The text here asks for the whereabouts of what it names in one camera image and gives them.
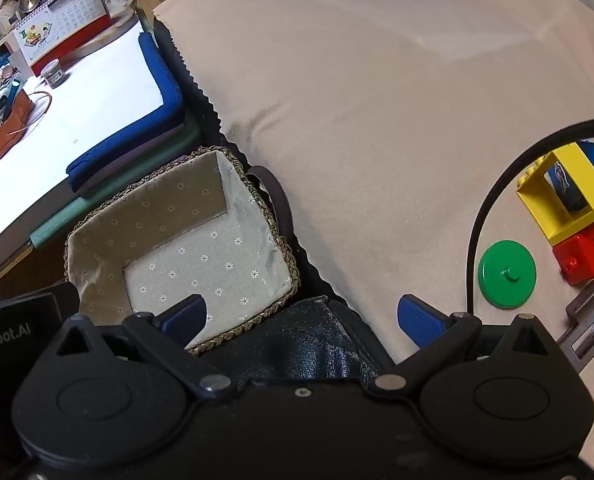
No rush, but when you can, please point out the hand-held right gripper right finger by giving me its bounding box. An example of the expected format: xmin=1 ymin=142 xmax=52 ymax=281
xmin=369 ymin=294 xmax=568 ymax=402

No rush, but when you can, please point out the orange leather pouch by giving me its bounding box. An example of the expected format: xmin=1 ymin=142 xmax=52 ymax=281
xmin=0 ymin=89 xmax=34 ymax=164

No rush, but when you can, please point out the desk calendar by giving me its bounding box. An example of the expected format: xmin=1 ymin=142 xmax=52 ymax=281
xmin=13 ymin=0 xmax=108 ymax=67

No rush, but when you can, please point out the yellow window frame block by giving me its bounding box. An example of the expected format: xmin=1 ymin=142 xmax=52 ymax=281
xmin=516 ymin=142 xmax=594 ymax=247

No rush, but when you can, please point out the thin orange cord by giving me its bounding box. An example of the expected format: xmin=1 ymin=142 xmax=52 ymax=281
xmin=11 ymin=91 xmax=54 ymax=137

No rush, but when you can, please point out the grey plastic bracket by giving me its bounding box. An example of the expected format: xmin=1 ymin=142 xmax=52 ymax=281
xmin=559 ymin=280 xmax=594 ymax=373

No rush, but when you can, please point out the blue cushion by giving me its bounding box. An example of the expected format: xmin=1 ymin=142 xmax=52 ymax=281
xmin=67 ymin=32 xmax=185 ymax=193

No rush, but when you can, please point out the woven basket with floral lining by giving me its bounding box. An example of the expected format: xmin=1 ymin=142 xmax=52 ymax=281
xmin=64 ymin=145 xmax=300 ymax=357

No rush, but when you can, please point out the green disc block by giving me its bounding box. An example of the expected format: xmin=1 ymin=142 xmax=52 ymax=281
xmin=478 ymin=240 xmax=536 ymax=309

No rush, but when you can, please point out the small dark jar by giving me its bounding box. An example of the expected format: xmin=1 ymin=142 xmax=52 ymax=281
xmin=41 ymin=59 xmax=66 ymax=87

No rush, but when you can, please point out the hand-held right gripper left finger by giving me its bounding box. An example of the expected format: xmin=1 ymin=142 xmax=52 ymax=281
xmin=44 ymin=294 xmax=238 ymax=401

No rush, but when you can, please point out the beige blanket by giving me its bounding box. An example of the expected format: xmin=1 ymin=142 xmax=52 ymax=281
xmin=152 ymin=0 xmax=594 ymax=373

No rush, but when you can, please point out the small red cube block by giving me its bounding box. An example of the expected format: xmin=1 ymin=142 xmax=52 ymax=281
xmin=552 ymin=209 xmax=594 ymax=287

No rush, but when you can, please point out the brown basket strap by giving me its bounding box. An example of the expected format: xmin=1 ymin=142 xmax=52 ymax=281
xmin=246 ymin=165 xmax=294 ymax=242

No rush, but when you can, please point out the green foam mat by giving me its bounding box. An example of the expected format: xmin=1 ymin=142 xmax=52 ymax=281
xmin=29 ymin=110 xmax=204 ymax=251

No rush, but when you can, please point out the black cable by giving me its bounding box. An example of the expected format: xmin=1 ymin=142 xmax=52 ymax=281
xmin=467 ymin=116 xmax=594 ymax=313

